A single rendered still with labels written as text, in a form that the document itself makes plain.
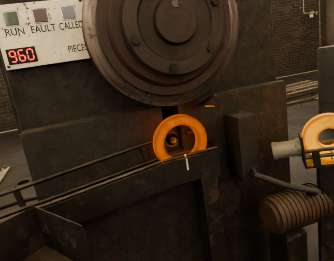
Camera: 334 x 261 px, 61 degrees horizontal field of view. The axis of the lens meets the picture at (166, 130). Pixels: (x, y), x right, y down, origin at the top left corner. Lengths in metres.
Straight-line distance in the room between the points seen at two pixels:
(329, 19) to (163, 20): 4.56
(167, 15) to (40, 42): 0.40
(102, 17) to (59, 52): 0.21
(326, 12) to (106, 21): 4.65
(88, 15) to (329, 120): 0.77
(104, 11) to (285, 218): 0.81
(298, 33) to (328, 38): 4.04
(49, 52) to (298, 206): 0.91
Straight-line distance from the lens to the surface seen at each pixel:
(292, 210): 1.02
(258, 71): 1.19
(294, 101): 5.10
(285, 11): 9.02
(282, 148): 1.01
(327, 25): 5.25
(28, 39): 0.98
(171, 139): 1.02
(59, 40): 0.97
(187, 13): 0.80
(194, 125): 0.93
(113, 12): 0.81
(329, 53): 3.46
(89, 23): 0.84
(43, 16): 0.98
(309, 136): 1.02
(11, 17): 0.99
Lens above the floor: 1.02
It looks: 14 degrees down
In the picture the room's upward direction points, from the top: 9 degrees counter-clockwise
